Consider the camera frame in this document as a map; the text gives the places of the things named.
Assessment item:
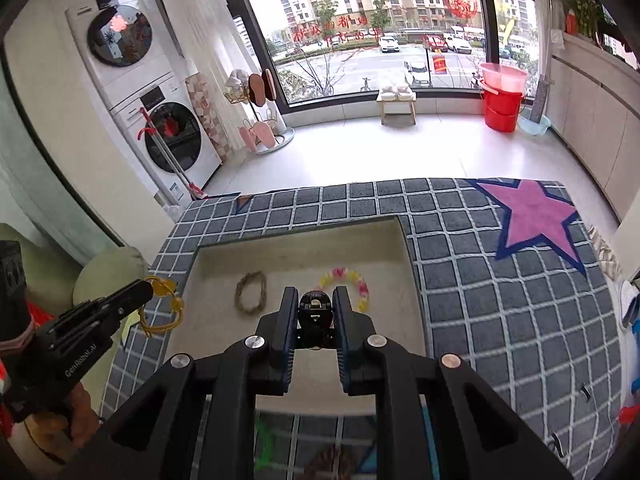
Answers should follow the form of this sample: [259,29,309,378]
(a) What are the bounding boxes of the pastel bead bracelet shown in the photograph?
[317,267,370,314]

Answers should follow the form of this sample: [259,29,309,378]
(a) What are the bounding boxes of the blue basin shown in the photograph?
[517,114,552,139]

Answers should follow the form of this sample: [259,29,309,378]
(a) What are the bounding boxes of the black hair claw clip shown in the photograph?
[298,290,334,352]

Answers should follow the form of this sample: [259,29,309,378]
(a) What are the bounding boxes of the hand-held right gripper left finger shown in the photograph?
[60,286,301,480]

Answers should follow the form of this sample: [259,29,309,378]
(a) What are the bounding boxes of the beige tray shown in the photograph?
[164,214,427,417]

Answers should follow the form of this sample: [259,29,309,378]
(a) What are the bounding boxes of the person's left hand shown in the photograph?
[47,383,103,455]

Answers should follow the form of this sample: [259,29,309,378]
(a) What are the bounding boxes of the white washing machine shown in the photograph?
[107,72,224,207]

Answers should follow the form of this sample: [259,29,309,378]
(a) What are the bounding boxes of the grey brush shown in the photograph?
[529,76,551,124]

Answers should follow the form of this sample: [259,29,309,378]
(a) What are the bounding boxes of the white cabinet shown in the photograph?
[544,30,640,222]

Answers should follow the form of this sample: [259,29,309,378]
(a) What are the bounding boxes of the wooden stool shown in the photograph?
[376,91,418,126]

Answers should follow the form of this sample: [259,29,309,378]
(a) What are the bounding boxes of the green potted plant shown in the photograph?
[549,0,607,44]

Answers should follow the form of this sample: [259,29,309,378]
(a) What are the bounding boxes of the red paper-cut window decal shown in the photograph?
[443,0,479,21]

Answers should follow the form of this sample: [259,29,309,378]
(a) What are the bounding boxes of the pink slippers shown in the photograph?
[238,119,276,151]

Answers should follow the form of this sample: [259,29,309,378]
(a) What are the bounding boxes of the white dryer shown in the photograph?
[65,0,179,107]

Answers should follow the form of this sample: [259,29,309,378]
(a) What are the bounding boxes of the brown slippers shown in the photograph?
[248,68,279,106]

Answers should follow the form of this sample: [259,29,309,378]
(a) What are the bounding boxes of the braided brown bracelet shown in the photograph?
[234,270,267,317]

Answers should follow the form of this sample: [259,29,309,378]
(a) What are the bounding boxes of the pink basin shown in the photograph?
[478,61,530,92]

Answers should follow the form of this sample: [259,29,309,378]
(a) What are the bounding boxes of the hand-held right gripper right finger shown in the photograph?
[332,285,576,480]

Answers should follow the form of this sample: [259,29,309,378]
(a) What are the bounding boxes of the brown wooden bead bracelet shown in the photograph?
[304,444,373,480]

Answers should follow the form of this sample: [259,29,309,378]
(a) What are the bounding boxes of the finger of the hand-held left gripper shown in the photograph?
[75,280,154,335]

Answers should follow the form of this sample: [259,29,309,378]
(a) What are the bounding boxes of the tile patterned board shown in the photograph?
[185,73,232,164]

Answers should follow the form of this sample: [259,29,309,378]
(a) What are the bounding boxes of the red and white mop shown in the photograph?
[136,107,209,201]

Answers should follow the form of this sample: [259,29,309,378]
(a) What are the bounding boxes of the yellow cord bracelet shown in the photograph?
[137,275,185,337]

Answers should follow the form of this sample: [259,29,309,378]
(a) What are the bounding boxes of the red bucket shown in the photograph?
[480,81,526,134]

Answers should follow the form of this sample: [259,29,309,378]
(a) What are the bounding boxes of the green bangle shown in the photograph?
[253,419,277,472]

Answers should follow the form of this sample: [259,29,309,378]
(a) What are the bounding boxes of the white shoe rack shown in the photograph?
[223,68,296,157]

